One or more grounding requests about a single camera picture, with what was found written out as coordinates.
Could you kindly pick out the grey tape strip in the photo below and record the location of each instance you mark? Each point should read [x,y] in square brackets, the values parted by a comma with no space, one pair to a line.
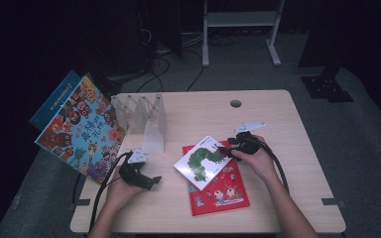
[334,202]
[81,202]

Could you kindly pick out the red picture book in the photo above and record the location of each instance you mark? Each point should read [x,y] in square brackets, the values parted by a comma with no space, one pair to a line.
[225,195]

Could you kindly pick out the translucent expandable book stand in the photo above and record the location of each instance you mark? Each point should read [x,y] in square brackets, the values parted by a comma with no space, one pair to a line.
[155,132]

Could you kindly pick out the dark blue monster picture book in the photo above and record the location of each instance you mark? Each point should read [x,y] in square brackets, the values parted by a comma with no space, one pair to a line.
[51,104]

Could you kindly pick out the white caterpillar picture book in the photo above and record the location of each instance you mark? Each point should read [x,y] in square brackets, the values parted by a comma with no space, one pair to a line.
[201,162]

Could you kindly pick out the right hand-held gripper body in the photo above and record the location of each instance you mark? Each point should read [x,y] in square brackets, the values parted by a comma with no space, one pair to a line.
[246,143]

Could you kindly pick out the white metal stand frame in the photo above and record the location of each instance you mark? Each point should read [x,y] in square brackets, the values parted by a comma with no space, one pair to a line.
[241,18]

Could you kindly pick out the blue animal picture book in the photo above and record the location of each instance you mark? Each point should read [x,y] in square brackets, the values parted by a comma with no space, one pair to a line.
[82,132]

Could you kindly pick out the person's right hand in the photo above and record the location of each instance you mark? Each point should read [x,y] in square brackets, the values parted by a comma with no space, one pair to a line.
[261,163]

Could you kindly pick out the person's left hand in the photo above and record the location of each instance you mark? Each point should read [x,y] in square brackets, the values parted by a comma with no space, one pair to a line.
[120,195]

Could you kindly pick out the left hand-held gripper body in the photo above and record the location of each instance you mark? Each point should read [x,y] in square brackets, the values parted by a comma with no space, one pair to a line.
[134,172]

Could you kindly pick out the black stand base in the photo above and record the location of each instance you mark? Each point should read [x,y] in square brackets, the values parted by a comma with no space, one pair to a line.
[327,87]

